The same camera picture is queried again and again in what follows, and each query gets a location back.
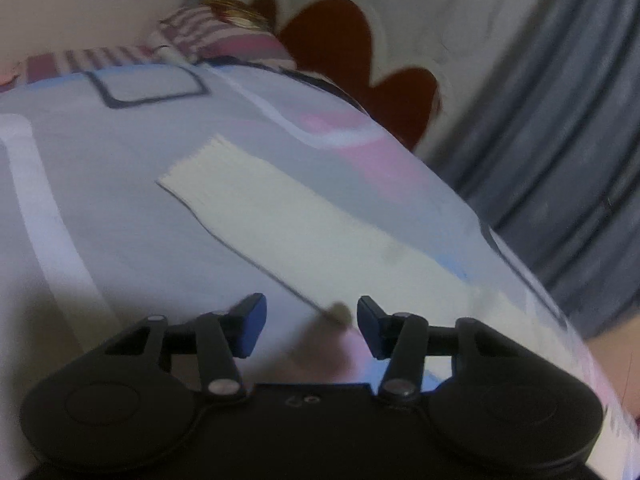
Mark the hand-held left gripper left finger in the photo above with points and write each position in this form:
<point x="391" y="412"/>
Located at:
<point x="252" y="325"/>

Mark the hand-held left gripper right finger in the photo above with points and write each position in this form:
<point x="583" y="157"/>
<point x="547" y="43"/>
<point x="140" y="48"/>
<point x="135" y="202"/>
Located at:
<point x="371" y="327"/>

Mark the cream small garment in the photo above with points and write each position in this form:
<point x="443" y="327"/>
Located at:
<point x="280" y="210"/>

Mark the printed pastel bed sheet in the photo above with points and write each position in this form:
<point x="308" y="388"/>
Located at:
<point x="100" y="160"/>

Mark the grey-blue curtain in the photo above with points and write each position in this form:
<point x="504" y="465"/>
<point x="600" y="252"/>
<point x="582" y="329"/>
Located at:
<point x="560" y="135"/>

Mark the striped pink pillow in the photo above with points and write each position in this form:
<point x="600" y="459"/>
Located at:
<point x="225" y="40"/>

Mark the red white-edged headboard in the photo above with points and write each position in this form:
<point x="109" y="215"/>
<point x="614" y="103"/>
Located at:
<point x="330" y="35"/>

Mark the golden patterned cloth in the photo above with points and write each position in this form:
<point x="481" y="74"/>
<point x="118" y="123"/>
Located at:
<point x="242" y="12"/>

